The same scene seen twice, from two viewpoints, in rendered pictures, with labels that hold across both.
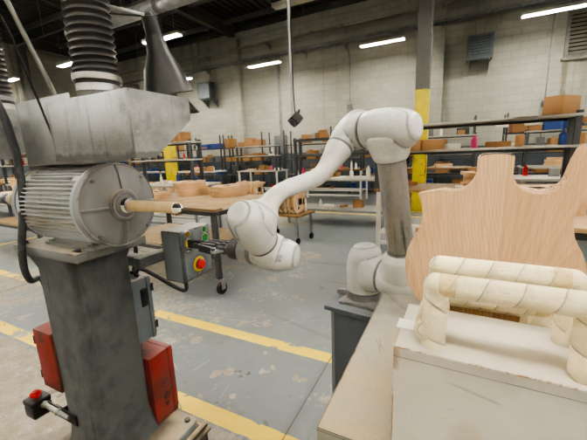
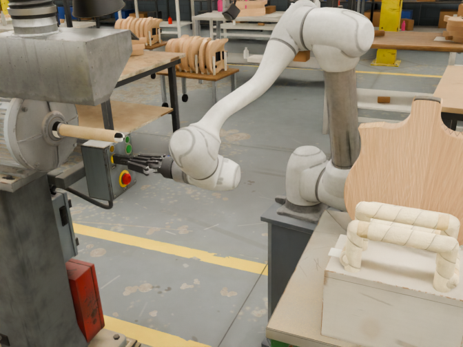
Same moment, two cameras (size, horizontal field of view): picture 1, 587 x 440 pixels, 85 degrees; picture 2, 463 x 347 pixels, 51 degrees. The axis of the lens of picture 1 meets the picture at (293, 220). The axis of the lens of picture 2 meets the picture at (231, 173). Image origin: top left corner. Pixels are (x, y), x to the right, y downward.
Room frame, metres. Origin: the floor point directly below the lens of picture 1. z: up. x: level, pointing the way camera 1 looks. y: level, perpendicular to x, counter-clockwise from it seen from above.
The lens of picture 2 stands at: (-0.38, 0.09, 1.70)
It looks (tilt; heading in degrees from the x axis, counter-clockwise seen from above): 25 degrees down; 357
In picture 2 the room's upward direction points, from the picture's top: 2 degrees counter-clockwise
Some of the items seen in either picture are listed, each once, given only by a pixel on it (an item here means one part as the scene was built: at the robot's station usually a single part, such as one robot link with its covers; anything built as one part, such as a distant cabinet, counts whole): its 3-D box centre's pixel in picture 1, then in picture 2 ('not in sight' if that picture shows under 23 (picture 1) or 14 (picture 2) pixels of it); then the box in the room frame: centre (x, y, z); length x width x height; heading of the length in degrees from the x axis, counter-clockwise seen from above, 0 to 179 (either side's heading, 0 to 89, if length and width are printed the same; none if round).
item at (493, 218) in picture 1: (487, 242); (417, 174); (0.70, -0.44, 1.17); 0.35 x 0.04 x 0.40; 62
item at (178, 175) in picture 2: (248, 250); (184, 169); (1.03, 0.16, 1.07); 0.09 x 0.06 x 0.09; 153
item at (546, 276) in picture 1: (500, 272); (405, 216); (0.45, -0.31, 1.20); 0.20 x 0.03 x 0.03; 62
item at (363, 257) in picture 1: (365, 266); (307, 173); (1.38, -0.32, 0.87); 0.18 x 0.16 x 0.22; 42
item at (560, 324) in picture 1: (569, 312); (447, 244); (0.41, -0.38, 1.15); 0.03 x 0.03 x 0.09
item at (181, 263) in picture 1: (171, 257); (91, 173); (1.22, 0.49, 0.99); 0.24 x 0.21 x 0.26; 63
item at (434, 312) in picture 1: (434, 314); (353, 248); (0.42, -0.20, 1.15); 0.03 x 0.03 x 0.09
